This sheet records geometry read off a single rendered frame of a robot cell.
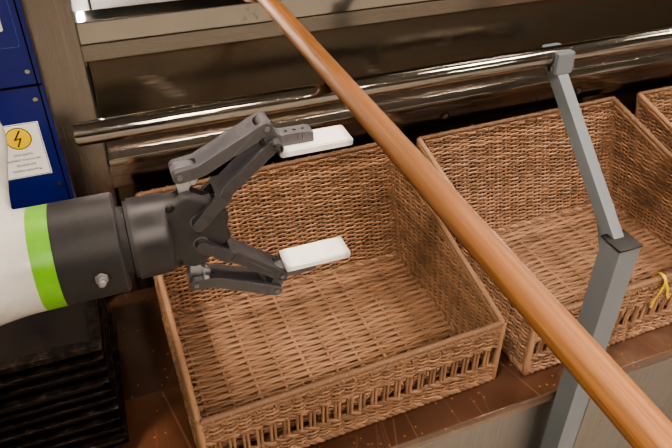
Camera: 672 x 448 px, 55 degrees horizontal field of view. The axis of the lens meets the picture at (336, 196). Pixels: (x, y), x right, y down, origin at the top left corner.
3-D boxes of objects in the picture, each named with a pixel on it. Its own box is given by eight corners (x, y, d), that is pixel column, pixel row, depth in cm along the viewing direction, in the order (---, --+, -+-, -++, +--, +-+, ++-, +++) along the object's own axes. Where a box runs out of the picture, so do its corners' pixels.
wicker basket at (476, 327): (152, 295, 141) (129, 189, 125) (386, 234, 159) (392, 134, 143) (203, 490, 104) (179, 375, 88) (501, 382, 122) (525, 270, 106)
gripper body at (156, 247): (113, 179, 59) (214, 161, 62) (130, 251, 64) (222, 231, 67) (122, 226, 54) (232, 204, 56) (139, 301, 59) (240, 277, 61)
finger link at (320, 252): (286, 267, 66) (286, 273, 66) (350, 252, 68) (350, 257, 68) (278, 249, 68) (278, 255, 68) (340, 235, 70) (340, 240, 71)
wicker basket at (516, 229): (403, 233, 159) (411, 134, 143) (589, 185, 176) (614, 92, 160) (522, 381, 122) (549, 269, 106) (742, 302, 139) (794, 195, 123)
